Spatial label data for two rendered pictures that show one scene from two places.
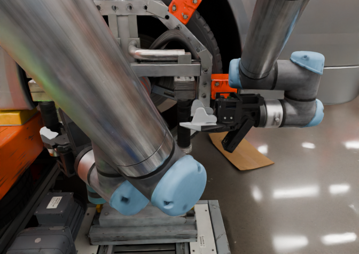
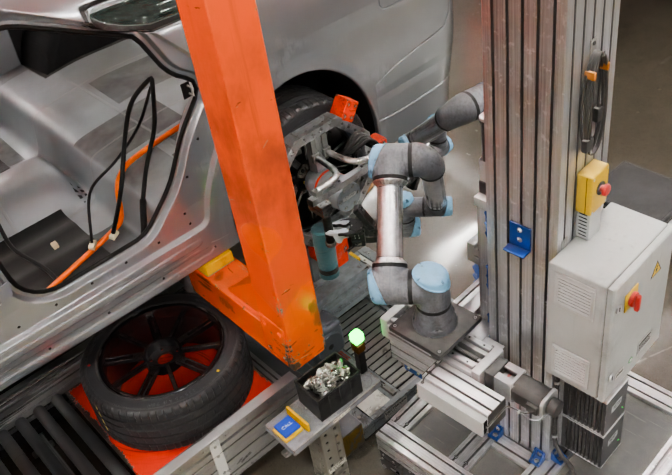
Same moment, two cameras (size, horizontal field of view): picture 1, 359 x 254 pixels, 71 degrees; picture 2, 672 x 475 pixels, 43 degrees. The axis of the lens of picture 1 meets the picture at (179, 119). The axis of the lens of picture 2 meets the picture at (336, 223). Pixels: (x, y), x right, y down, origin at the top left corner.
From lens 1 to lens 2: 292 cm
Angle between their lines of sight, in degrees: 31
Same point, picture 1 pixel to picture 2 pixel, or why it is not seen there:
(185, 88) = not seen: hidden behind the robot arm
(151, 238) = (350, 302)
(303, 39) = (407, 84)
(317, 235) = (460, 223)
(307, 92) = (443, 137)
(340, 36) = (427, 70)
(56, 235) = (323, 315)
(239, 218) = not seen: hidden behind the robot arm
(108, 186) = (410, 227)
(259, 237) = (420, 253)
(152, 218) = (344, 284)
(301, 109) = (443, 147)
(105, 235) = not seen: hidden behind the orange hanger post
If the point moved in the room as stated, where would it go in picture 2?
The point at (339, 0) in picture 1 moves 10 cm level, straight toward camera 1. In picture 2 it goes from (420, 50) to (426, 61)
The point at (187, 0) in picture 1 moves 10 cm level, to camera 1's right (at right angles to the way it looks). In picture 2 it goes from (351, 107) to (369, 97)
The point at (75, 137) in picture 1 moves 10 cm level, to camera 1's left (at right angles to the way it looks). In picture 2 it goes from (369, 221) to (349, 233)
